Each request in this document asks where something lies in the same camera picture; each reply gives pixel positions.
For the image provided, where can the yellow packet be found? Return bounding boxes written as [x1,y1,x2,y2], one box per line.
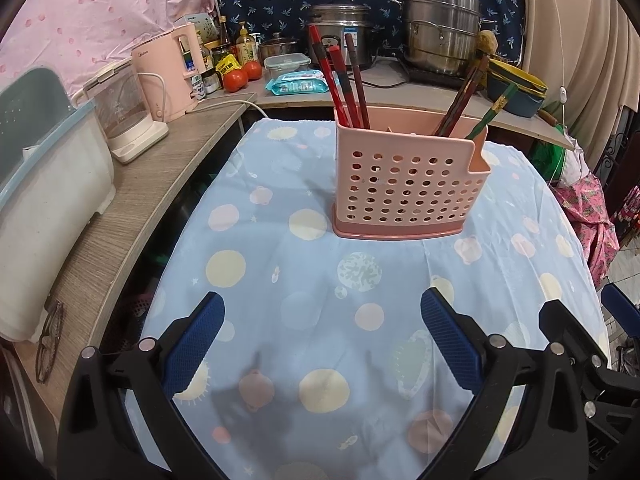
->
[215,55,241,79]

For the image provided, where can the glass kettle white base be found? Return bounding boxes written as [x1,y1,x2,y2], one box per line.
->
[82,65,170,165]

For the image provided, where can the beige curtain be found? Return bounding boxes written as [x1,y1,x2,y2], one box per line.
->
[475,0,640,111]

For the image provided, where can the pink dotted curtain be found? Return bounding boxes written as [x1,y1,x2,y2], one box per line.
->
[0,0,226,106]

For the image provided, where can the white dish drainer box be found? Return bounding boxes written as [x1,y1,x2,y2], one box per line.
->
[0,66,117,344]

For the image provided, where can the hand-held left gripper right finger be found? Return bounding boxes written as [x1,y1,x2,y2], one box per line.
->
[420,287,587,480]

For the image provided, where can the light blue dotted blanket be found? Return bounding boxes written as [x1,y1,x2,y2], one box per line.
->
[122,119,609,480]

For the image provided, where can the steel rice cooker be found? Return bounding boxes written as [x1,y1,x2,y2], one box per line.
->
[306,4,374,74]

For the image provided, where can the white cable with switch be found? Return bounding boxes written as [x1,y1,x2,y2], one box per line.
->
[542,0,571,181]

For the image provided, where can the yellow bowl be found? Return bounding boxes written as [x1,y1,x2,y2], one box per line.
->
[500,84,549,102]
[487,57,549,94]

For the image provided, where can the steel steamer pot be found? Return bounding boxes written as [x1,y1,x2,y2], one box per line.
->
[400,0,484,79]

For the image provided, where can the clear food container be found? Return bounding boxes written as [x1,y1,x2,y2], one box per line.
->
[262,52,312,81]

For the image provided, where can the blue wet wipes pack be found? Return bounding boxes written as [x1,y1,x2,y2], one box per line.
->
[265,70,329,97]

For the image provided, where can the green chopstick gold band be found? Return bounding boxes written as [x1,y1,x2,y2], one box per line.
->
[465,82,520,140]

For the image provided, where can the white power cord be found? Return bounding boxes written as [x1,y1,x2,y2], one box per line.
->
[192,99,269,122]

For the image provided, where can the wooden counter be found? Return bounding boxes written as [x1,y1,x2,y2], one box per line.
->
[37,57,576,401]

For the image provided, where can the bright red chopstick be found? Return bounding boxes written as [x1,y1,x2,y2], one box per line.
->
[327,46,359,130]
[307,24,353,129]

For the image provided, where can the green plastic item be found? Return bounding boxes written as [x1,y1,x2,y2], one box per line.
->
[530,130,569,187]

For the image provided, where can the soap pump bottle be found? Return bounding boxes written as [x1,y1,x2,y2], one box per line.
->
[235,21,259,66]

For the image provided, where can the small steel pot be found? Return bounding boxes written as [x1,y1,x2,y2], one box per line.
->
[257,32,301,63]

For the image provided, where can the pink perforated utensil basket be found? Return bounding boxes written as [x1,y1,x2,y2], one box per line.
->
[332,117,492,239]

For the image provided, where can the pink electric kettle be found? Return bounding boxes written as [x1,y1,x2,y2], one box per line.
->
[131,22,201,123]

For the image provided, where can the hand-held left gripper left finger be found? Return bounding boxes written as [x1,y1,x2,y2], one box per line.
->
[56,291,232,480]

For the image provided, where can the pink pineapple print cloth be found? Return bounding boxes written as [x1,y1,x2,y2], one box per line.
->
[557,160,621,287]

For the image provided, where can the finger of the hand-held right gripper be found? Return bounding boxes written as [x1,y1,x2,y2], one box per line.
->
[599,283,640,331]
[538,299,609,376]

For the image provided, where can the eyeglasses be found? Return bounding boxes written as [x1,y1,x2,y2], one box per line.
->
[35,300,66,385]

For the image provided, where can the white carton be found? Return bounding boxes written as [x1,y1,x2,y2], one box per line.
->
[187,12,221,46]

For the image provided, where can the black induction cooker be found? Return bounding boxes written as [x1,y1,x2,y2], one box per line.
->
[397,57,483,92]

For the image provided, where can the brown loofah sponge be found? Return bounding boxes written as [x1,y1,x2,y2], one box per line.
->
[475,30,501,59]

